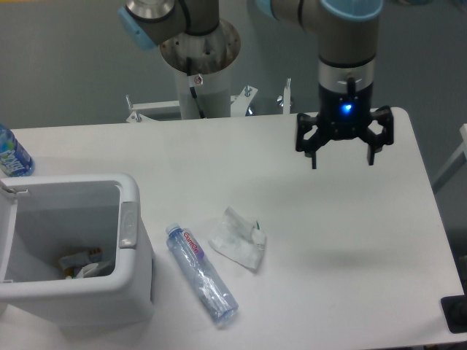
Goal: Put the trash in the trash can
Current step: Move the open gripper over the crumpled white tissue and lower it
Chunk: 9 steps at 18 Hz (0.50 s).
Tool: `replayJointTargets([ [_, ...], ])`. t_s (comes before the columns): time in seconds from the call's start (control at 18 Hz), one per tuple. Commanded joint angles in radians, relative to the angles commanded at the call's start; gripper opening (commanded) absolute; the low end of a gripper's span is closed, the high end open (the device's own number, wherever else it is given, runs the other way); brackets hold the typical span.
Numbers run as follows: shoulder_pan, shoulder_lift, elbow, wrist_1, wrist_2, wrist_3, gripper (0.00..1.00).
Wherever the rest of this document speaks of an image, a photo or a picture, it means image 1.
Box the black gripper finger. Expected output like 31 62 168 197
296 113 328 169
360 106 394 166

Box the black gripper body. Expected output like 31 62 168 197
316 84 374 141

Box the white plastic wrapper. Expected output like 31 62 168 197
208 206 267 273

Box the clear plastic bottle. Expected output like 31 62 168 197
166 223 239 325

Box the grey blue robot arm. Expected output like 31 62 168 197
117 1 394 163

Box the trash inside the can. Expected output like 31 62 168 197
58 248 115 279

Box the white plastic trash can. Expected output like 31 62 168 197
1 174 155 327

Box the black clamp at table edge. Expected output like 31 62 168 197
441 295 466 334

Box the blue labelled water bottle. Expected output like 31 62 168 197
1 125 35 177

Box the white pedestal base frame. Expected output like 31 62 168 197
126 78 293 123

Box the white frame at right edge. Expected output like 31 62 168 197
431 123 466 194

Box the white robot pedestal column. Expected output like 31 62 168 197
160 20 241 120

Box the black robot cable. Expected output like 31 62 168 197
185 56 207 120

